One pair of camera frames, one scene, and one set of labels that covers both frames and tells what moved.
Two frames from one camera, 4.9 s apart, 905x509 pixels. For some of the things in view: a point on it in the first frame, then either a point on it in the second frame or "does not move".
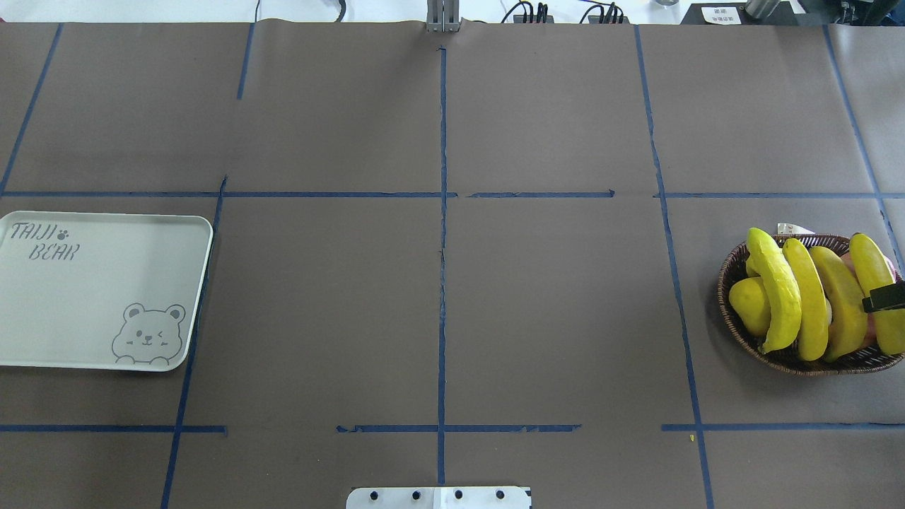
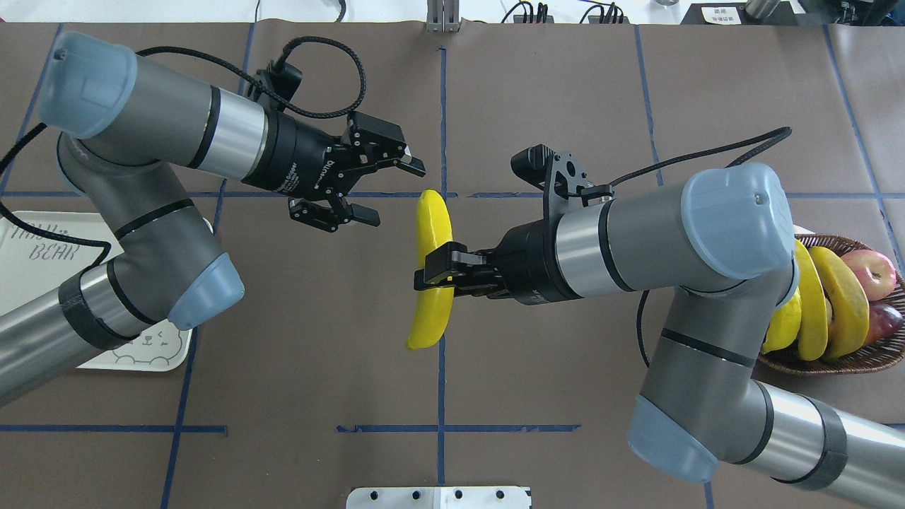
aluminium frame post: (442, 15) does not move
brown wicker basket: (786, 360) does not move
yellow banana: (813, 334) does not move
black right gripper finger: (889, 297) → (527, 266)
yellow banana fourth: (848, 307) does not move
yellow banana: (888, 326) → (433, 306)
